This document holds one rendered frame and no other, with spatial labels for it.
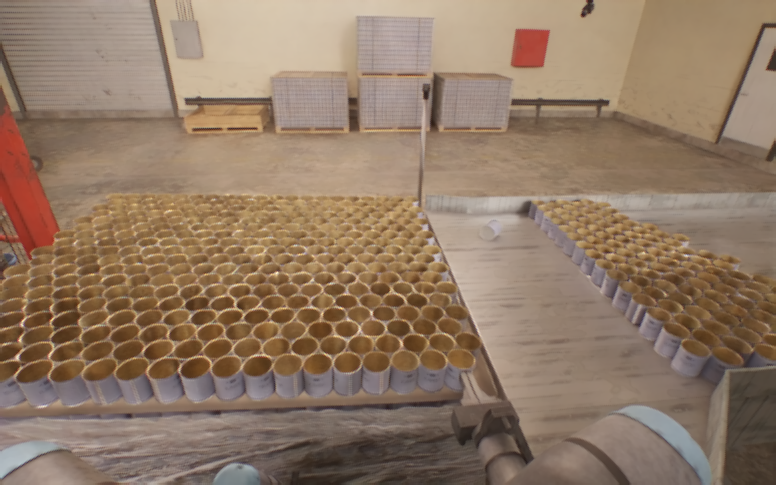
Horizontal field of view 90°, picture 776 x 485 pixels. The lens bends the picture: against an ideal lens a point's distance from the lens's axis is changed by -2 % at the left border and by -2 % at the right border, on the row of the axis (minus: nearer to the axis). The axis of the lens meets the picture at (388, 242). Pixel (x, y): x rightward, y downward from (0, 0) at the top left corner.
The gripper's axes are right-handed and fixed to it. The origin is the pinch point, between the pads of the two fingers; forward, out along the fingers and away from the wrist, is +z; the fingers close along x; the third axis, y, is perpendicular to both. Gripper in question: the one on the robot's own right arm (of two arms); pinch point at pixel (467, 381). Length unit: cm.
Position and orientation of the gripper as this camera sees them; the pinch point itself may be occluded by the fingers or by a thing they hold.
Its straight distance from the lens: 100.2
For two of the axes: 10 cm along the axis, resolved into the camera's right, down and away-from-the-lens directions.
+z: -1.7, -4.8, 8.6
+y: -0.5, 8.8, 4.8
